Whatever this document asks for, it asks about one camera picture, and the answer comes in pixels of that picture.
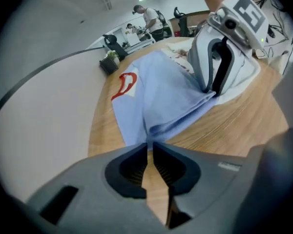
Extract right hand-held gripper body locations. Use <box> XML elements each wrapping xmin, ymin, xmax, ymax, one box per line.
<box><xmin>207</xmin><ymin>0</ymin><xmax>269</xmax><ymax>50</ymax></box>

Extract person's white black-patterned dress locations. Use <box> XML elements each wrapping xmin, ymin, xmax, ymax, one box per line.
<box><xmin>197</xmin><ymin>0</ymin><xmax>293</xmax><ymax>75</ymax></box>

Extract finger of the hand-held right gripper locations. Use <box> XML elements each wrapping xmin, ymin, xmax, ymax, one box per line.
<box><xmin>188</xmin><ymin>27</ymin><xmax>223</xmax><ymax>92</ymax></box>
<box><xmin>218</xmin><ymin>42</ymin><xmax>261</xmax><ymax>97</ymax></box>

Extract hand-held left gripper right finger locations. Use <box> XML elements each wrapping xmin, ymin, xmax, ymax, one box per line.
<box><xmin>152</xmin><ymin>141</ymin><xmax>248</xmax><ymax>234</ymax></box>

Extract black high-back office chair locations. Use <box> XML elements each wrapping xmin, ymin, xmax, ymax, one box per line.
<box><xmin>102</xmin><ymin>34</ymin><xmax>129</xmax><ymax>61</ymax></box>

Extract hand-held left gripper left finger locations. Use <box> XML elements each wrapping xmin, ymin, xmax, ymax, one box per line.
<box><xmin>26</xmin><ymin>142</ymin><xmax>166</xmax><ymax>234</ymax></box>

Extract white t-shirt with lavender sleeves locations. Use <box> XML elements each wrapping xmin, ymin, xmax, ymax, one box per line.
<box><xmin>111</xmin><ymin>41</ymin><xmax>262</xmax><ymax>153</ymax></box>

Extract white potted flower plant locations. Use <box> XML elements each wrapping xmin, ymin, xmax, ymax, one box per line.
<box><xmin>105</xmin><ymin>50</ymin><xmax>120</xmax><ymax>65</ymax></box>

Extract black pen holder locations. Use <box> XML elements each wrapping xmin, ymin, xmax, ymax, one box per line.
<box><xmin>99</xmin><ymin>57</ymin><xmax>119</xmax><ymax>76</ymax></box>

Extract white desk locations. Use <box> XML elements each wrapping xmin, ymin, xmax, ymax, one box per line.
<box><xmin>123</xmin><ymin>38</ymin><xmax>157</xmax><ymax>55</ymax></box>

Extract grey desk partition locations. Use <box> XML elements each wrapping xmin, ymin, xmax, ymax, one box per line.
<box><xmin>0</xmin><ymin>46</ymin><xmax>127</xmax><ymax>204</ymax></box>

